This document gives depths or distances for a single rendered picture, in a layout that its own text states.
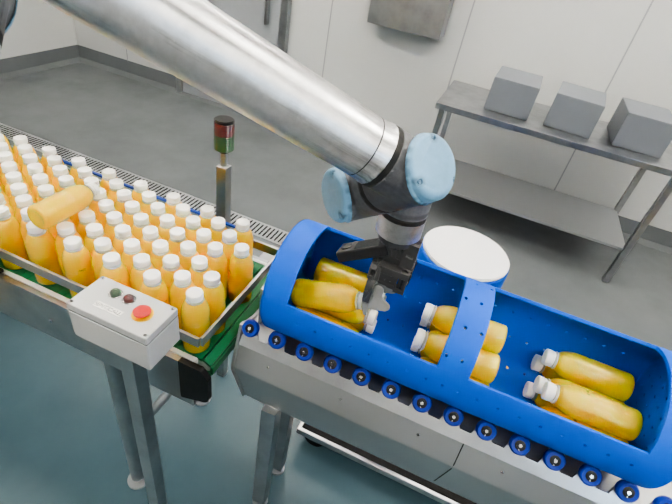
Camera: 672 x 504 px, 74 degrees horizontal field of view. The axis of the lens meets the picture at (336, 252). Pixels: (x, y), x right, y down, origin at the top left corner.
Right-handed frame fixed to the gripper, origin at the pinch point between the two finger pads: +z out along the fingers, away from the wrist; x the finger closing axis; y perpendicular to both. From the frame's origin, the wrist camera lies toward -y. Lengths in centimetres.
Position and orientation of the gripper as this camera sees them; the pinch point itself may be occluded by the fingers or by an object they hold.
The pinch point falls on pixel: (366, 302)
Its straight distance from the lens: 100.7
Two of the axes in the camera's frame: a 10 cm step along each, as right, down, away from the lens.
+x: 3.7, -5.2, 7.7
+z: -1.6, 7.8, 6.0
